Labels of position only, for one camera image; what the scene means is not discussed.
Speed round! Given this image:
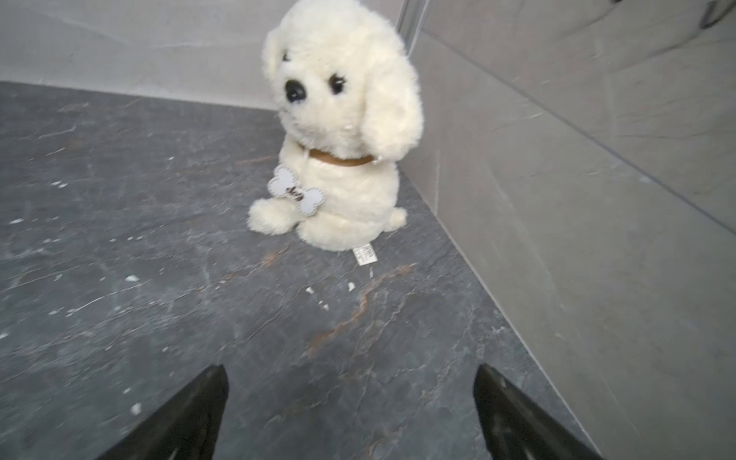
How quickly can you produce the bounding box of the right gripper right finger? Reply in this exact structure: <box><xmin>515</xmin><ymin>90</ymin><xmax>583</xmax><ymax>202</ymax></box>
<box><xmin>473</xmin><ymin>364</ymin><xmax>602</xmax><ymax>460</ymax></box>

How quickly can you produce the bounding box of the white plush dog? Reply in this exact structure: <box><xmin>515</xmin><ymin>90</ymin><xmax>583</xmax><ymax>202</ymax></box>
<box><xmin>247</xmin><ymin>1</ymin><xmax>424</xmax><ymax>252</ymax></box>

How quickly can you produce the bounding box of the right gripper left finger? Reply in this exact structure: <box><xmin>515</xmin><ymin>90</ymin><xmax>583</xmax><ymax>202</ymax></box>
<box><xmin>99</xmin><ymin>364</ymin><xmax>229</xmax><ymax>460</ymax></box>

